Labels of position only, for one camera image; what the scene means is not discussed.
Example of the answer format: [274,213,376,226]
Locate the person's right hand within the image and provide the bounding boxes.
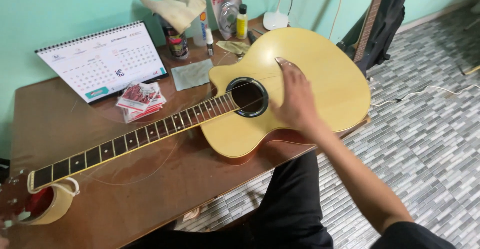
[269,57,330,138]

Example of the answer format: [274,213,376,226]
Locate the yellow acoustic guitar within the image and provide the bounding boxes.
[0,27,372,220]

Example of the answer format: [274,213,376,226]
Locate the white desk lamp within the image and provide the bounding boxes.
[262,0,290,31]

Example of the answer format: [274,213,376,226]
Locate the yellow-green cloth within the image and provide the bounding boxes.
[215,40,251,57]

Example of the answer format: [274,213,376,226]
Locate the yellow bottle black cap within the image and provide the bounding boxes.
[236,4,249,40]

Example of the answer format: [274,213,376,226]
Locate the small white bottle black cap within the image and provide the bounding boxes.
[205,28,215,58]

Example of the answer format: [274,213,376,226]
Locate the guitar neck with frets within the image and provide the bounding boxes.
[352,0,391,63]

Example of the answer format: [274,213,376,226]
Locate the clear blister pack red card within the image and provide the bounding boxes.
[209,0,243,41]

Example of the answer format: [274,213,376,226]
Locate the grey cleaning cloth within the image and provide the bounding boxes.
[170,58,215,92]

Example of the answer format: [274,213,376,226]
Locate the white plastic bottle blue label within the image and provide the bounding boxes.
[188,0,209,47]

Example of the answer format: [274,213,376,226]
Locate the black guitar bag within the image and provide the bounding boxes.
[336,0,417,78]

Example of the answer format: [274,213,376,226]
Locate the dark spray can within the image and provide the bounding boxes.
[160,16,190,61]

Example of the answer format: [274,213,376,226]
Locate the person's black trousers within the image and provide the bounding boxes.
[123,151,335,249]

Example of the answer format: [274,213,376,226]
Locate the beige rag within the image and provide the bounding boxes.
[139,0,207,34]

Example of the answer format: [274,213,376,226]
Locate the white desk calendar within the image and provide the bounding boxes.
[34,20,170,104]

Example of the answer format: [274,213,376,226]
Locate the person's black sleeve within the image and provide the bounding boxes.
[370,221,457,249]

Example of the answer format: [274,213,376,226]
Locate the beige masking tape roll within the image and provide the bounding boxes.
[18,177,80,226]

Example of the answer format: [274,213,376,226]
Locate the white wall cable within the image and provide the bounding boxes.
[328,0,348,40]

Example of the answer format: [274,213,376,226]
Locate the white floor cable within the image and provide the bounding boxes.
[370,83,480,107]

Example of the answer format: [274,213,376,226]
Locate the stack of red string packets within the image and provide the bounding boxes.
[115,81,168,124]

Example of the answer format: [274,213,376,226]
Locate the loose guitar string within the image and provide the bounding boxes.
[88,139,181,186]

